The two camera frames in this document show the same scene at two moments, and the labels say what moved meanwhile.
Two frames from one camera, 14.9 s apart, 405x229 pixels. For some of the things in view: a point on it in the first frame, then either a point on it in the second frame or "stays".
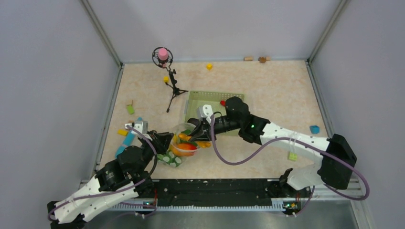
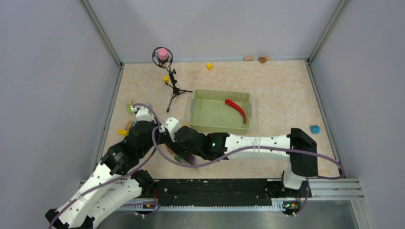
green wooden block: [130, 109] stays
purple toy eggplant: [193, 120] → [191, 159]
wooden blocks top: [262, 59] stays
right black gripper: [201, 133] → [175, 144]
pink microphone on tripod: [163, 57] stays
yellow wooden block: [122, 132] stays
